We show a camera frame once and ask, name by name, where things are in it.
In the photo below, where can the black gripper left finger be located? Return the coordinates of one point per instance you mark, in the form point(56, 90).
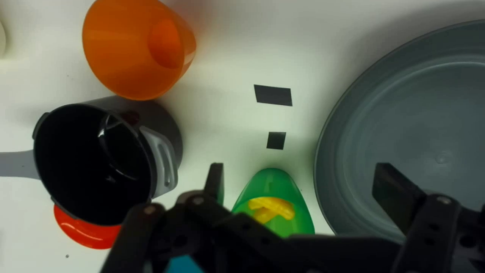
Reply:
point(215, 182)

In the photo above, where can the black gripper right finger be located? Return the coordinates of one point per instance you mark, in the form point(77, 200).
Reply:
point(395, 191)

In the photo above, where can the green plastic cup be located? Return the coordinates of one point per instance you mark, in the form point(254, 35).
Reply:
point(274, 184)

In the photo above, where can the yellow toy pieces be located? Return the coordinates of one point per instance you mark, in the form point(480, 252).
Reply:
point(271, 207)

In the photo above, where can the orange plastic cup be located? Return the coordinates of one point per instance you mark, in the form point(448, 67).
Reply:
point(131, 50)

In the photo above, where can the small black tape square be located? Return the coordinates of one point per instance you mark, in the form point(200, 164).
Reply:
point(277, 140)

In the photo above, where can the grey-teal round plate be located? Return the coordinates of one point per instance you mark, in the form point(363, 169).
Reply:
point(419, 116)

